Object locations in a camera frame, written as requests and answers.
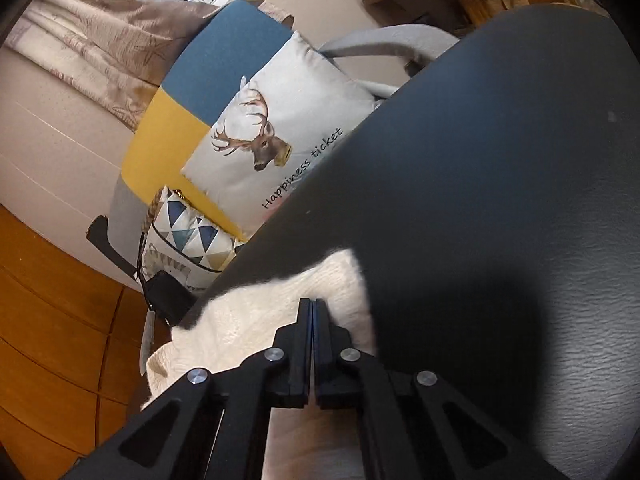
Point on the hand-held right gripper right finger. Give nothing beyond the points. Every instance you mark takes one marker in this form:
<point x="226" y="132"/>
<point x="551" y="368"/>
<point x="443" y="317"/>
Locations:
<point x="322" y="355"/>

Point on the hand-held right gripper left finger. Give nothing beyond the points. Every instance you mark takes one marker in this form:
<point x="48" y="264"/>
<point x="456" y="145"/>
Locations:
<point x="302" y="350"/>

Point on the white knit sweater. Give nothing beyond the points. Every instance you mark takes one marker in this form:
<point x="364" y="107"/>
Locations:
<point x="250" y="315"/>

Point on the black handbag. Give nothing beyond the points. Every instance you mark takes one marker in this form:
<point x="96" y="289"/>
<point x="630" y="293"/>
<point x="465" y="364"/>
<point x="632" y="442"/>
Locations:
<point x="167" y="297"/>

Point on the geometric print pillow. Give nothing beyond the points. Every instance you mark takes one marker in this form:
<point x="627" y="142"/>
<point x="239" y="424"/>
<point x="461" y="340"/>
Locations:
<point x="190" y="240"/>

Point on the deer print pillow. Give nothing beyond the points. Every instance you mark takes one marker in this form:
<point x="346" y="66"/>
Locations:
<point x="300" y="105"/>

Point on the wooden wardrobe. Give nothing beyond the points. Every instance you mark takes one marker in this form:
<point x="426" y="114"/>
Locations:
<point x="55" y="340"/>

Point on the grey yellow blue sofa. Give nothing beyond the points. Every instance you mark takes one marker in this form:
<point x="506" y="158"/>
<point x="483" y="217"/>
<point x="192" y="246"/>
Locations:
<point x="215" y="60"/>

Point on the starfish print curtain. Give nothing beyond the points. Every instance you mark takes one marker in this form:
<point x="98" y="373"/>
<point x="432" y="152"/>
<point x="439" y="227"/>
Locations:
<point x="110" y="45"/>

